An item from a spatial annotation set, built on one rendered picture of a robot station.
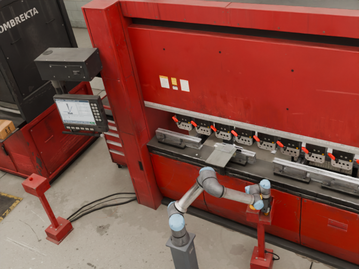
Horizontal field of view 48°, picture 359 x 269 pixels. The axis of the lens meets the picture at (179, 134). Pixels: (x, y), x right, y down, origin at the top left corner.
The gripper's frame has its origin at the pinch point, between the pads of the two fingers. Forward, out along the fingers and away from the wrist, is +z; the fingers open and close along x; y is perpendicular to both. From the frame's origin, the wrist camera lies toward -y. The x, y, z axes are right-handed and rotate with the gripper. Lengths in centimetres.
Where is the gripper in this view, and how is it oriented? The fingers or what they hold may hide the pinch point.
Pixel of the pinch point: (266, 212)
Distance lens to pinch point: 343.3
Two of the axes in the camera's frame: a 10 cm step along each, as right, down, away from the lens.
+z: 1.7, 7.4, 6.5
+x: -9.3, -1.0, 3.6
